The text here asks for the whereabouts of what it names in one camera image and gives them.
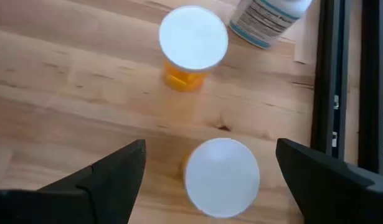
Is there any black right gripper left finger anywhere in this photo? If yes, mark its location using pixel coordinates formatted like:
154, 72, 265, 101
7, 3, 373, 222
0, 139, 147, 224

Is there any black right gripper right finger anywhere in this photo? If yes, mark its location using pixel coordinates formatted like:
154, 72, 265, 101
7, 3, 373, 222
275, 138, 383, 224

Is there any orange pill bottle white cap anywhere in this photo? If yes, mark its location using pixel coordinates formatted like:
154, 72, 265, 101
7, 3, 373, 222
180, 138, 261, 218
158, 5, 229, 93

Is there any white bottle with printed label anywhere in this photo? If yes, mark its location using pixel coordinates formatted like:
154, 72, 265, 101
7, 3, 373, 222
228, 0, 313, 50

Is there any black aluminium table frame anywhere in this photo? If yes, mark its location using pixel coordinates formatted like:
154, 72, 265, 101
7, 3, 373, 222
311, 0, 383, 178

